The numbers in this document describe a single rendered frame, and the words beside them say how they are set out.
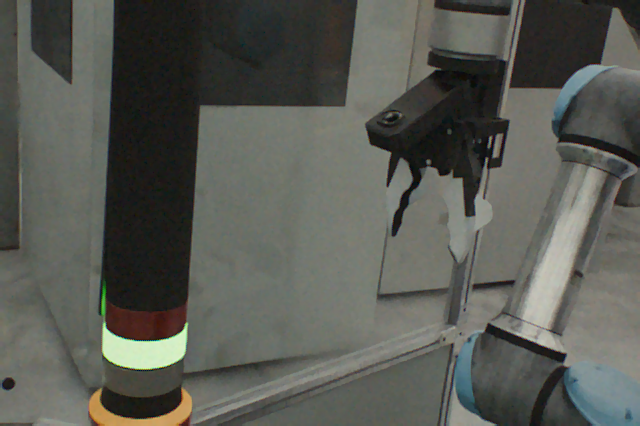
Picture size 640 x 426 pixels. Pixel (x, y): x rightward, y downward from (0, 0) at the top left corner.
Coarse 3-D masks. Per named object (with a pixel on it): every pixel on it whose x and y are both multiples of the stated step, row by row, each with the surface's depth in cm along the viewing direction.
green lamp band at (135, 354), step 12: (108, 336) 34; (180, 336) 34; (108, 348) 34; (120, 348) 33; (132, 348) 33; (144, 348) 33; (156, 348) 33; (168, 348) 34; (180, 348) 34; (120, 360) 33; (132, 360) 33; (144, 360) 33; (156, 360) 33; (168, 360) 34
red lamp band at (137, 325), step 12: (108, 312) 33; (120, 312) 33; (132, 312) 33; (156, 312) 33; (168, 312) 33; (180, 312) 34; (108, 324) 33; (120, 324) 33; (132, 324) 33; (144, 324) 33; (156, 324) 33; (168, 324) 33; (180, 324) 34; (132, 336) 33; (144, 336) 33; (156, 336) 33
